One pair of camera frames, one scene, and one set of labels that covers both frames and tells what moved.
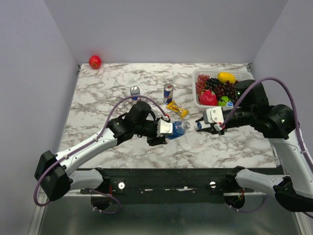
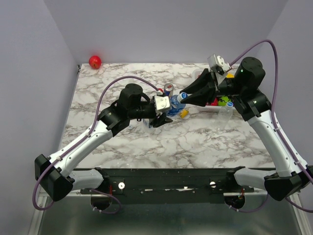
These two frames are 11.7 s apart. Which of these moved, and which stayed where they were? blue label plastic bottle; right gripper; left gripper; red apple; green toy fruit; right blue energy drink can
Moved: right gripper; left gripper; blue label plastic bottle
Stayed: red apple; green toy fruit; right blue energy drink can
